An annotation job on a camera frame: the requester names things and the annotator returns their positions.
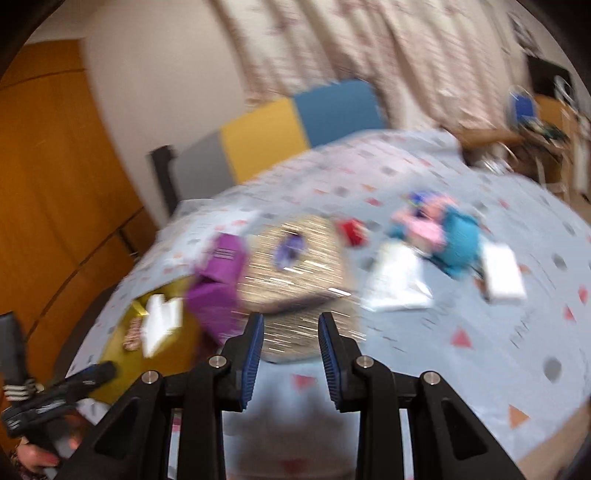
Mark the person's left hand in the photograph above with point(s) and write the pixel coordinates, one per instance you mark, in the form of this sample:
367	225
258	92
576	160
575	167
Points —
39	458

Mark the grey yellow blue headboard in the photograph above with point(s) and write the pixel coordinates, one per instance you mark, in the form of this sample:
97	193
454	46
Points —
258	138

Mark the white cloth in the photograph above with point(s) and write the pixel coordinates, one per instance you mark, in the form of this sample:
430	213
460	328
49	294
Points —
159	323

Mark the small purple toy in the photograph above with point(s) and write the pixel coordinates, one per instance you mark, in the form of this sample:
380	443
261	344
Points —
288	251

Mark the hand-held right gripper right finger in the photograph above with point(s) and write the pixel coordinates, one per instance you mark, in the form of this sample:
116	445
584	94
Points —
330	364

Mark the glittery gold basket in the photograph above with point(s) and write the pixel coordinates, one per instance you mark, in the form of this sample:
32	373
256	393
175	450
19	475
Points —
304	295

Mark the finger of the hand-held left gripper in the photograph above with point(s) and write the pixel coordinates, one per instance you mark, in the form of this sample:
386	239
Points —
87	376

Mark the orange wooden wardrobe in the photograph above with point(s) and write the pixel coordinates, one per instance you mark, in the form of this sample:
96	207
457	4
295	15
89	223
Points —
55	184

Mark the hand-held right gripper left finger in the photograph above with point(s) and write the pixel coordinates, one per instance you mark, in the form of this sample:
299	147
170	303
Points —
251	364

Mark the light blue printed bedsheet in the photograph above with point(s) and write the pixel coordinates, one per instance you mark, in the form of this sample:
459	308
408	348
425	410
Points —
461	392

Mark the red fuzzy sock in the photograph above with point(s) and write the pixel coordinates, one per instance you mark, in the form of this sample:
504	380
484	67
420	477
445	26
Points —
353	232

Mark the purple cardboard box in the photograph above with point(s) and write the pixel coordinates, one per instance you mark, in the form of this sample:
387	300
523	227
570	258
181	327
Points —
217	295

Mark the white plastic packet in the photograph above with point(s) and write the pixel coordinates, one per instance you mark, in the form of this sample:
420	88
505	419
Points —
397	279

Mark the pink patterned cloth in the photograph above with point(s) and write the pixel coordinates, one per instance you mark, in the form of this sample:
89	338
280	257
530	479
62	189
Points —
131	336

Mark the pale floral curtain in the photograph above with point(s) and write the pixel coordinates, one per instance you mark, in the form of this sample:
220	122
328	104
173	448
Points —
369	46

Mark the wooden desk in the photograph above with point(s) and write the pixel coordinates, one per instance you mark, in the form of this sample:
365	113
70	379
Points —
545	138

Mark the gold tin box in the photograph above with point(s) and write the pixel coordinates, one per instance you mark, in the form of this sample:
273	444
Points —
115	364

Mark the blue desk fan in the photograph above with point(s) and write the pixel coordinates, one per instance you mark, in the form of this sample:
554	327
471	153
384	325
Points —
522	106

